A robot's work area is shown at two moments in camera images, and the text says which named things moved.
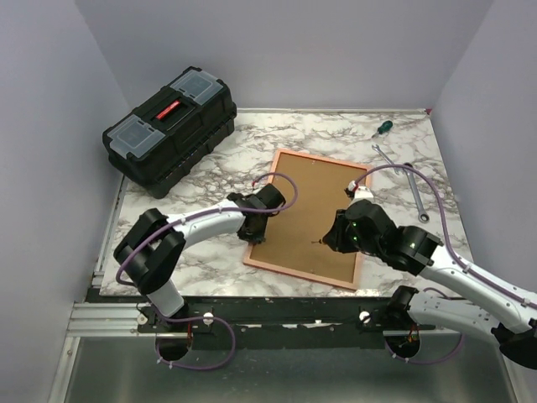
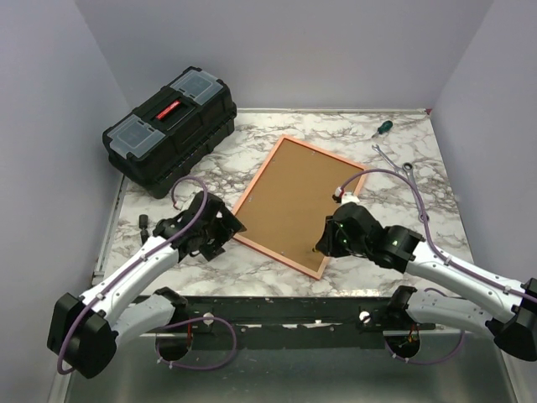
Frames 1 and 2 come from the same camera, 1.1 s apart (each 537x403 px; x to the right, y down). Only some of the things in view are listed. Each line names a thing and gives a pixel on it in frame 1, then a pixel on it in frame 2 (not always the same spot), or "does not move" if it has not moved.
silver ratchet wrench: x=423 y=217 does not move
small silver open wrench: x=384 y=157 does not move
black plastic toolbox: x=162 y=138 does not move
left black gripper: x=255 y=238 → x=228 y=227
